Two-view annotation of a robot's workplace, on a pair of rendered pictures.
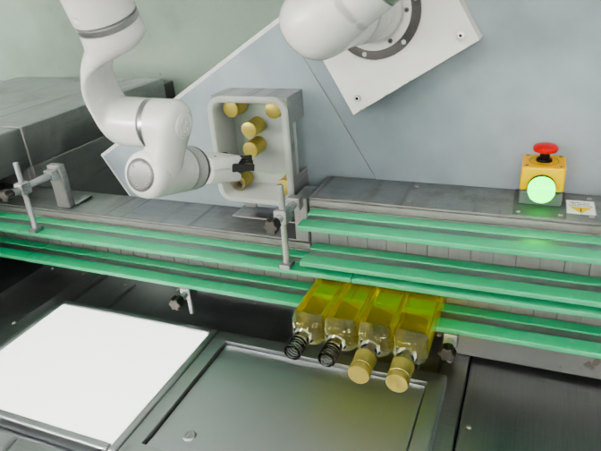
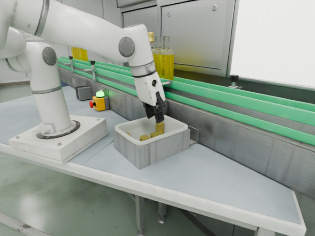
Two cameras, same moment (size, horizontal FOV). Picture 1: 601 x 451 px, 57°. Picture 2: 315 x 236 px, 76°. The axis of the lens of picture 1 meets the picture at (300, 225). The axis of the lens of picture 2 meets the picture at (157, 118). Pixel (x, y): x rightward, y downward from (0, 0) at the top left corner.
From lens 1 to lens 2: 1.25 m
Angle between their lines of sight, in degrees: 75
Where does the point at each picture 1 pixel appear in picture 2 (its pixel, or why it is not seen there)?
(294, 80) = (112, 151)
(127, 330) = (278, 68)
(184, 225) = (220, 120)
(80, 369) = (291, 24)
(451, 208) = (116, 92)
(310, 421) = (182, 33)
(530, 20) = not seen: hidden behind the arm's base
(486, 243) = (113, 74)
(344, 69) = (88, 125)
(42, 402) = not seen: outside the picture
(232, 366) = (213, 54)
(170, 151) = not seen: hidden behind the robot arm
